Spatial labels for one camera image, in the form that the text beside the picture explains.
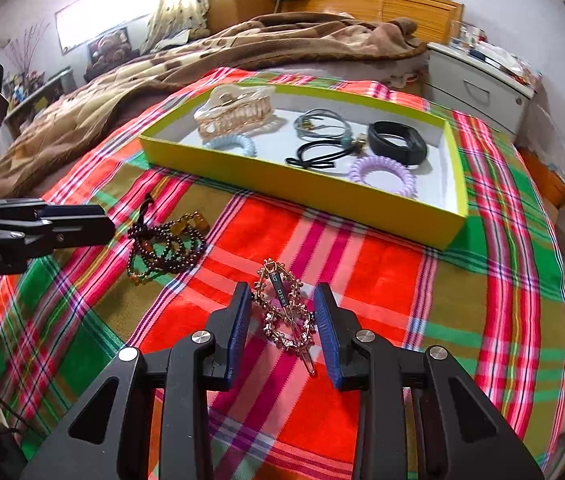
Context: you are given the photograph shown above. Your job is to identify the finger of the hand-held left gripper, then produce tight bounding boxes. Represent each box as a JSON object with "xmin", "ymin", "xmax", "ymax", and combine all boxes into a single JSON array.
[
  {"xmin": 0, "ymin": 220, "xmax": 116, "ymax": 262},
  {"xmin": 0, "ymin": 199, "xmax": 109, "ymax": 227}
]

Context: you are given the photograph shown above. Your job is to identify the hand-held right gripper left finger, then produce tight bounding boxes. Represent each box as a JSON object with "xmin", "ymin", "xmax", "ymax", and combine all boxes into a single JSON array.
[{"xmin": 20, "ymin": 281, "xmax": 253, "ymax": 480}]

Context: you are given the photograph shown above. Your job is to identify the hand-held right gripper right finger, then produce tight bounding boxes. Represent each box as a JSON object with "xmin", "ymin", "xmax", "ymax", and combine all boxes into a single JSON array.
[{"xmin": 313, "ymin": 282, "xmax": 545, "ymax": 480}]

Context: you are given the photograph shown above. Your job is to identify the gold rhinestone hair clip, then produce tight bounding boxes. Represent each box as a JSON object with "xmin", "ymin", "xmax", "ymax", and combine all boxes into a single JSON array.
[{"xmin": 252, "ymin": 257, "xmax": 319, "ymax": 376}]

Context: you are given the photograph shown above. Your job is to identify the dark bead necklace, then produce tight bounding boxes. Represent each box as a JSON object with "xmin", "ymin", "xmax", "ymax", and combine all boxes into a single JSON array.
[{"xmin": 126, "ymin": 192, "xmax": 209, "ymax": 286}]

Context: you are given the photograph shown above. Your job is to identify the yellow-green cardboard box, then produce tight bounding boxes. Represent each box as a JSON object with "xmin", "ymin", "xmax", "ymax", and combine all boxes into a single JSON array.
[{"xmin": 138, "ymin": 82, "xmax": 469, "ymax": 251}]

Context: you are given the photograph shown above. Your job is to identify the light blue spiral hair tie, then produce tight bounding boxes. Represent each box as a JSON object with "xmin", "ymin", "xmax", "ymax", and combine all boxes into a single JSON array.
[{"xmin": 201, "ymin": 117, "xmax": 283, "ymax": 158}]

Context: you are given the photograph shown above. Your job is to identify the purple spiral hair tie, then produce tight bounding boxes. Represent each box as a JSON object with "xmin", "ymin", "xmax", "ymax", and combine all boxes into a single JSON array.
[{"xmin": 348, "ymin": 156, "xmax": 415, "ymax": 196}]

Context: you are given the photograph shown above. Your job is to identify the black bow hair tie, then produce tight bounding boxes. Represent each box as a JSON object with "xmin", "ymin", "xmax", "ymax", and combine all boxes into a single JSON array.
[{"xmin": 285, "ymin": 141, "xmax": 358, "ymax": 171}]

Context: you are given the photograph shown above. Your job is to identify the translucent pink hair claw clip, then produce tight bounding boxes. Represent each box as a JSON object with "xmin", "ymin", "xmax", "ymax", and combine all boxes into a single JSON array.
[{"xmin": 193, "ymin": 84, "xmax": 277, "ymax": 142}]

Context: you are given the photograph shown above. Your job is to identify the black wristband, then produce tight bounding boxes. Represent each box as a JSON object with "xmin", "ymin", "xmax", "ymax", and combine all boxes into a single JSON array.
[{"xmin": 367, "ymin": 121, "xmax": 428, "ymax": 167}]

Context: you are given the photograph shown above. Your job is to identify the teal bead hair tie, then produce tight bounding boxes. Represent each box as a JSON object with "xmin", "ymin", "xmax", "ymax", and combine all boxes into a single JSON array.
[{"xmin": 337, "ymin": 127, "xmax": 370, "ymax": 153}]

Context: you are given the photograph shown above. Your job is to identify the grey hair tie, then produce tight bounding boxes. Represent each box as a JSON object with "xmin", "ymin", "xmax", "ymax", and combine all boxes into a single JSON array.
[{"xmin": 293, "ymin": 109, "xmax": 358, "ymax": 143}]

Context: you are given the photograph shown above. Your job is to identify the plaid cloth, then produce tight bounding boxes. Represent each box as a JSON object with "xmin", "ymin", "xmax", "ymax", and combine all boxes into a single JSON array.
[{"xmin": 0, "ymin": 66, "xmax": 565, "ymax": 480}]

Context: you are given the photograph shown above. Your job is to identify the brown blanket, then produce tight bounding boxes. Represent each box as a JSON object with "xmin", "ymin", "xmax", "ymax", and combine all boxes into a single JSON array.
[{"xmin": 0, "ymin": 10, "xmax": 428, "ymax": 201}]

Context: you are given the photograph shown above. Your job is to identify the desk with bottles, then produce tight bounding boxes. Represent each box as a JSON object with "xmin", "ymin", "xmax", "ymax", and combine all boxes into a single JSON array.
[{"xmin": 5, "ymin": 67, "xmax": 76, "ymax": 138}]

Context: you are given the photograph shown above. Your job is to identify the brown teddy bear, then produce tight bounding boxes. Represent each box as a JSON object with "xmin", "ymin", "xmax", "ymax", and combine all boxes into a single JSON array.
[{"xmin": 86, "ymin": 27, "xmax": 130, "ymax": 68}]

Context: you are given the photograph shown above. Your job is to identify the dried branches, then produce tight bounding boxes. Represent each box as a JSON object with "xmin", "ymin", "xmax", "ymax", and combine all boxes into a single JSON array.
[{"xmin": 2, "ymin": 20, "xmax": 50, "ymax": 78}]

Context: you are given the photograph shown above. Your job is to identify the window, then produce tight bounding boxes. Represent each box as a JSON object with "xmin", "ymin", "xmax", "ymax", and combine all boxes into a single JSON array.
[{"xmin": 55, "ymin": 0, "xmax": 156, "ymax": 56}]

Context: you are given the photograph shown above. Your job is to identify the patterned curtain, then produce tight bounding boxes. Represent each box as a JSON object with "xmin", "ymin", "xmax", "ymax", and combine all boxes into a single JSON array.
[{"xmin": 140, "ymin": 0, "xmax": 210, "ymax": 53}]

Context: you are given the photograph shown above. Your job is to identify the orange box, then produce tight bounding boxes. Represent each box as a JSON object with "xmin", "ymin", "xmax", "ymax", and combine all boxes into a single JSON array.
[{"xmin": 519, "ymin": 147, "xmax": 565, "ymax": 211}]

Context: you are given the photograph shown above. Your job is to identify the grey nightstand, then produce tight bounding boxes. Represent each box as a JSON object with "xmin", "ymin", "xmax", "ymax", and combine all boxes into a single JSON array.
[{"xmin": 422, "ymin": 42, "xmax": 535, "ymax": 143}]

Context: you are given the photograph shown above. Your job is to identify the pile of papers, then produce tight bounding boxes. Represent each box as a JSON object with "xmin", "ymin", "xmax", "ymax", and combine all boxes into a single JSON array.
[{"xmin": 449, "ymin": 20, "xmax": 543, "ymax": 86}]

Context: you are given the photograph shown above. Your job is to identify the wooden headboard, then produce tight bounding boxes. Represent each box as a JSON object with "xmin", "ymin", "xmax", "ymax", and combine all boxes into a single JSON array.
[{"xmin": 280, "ymin": 0, "xmax": 464, "ymax": 46}]

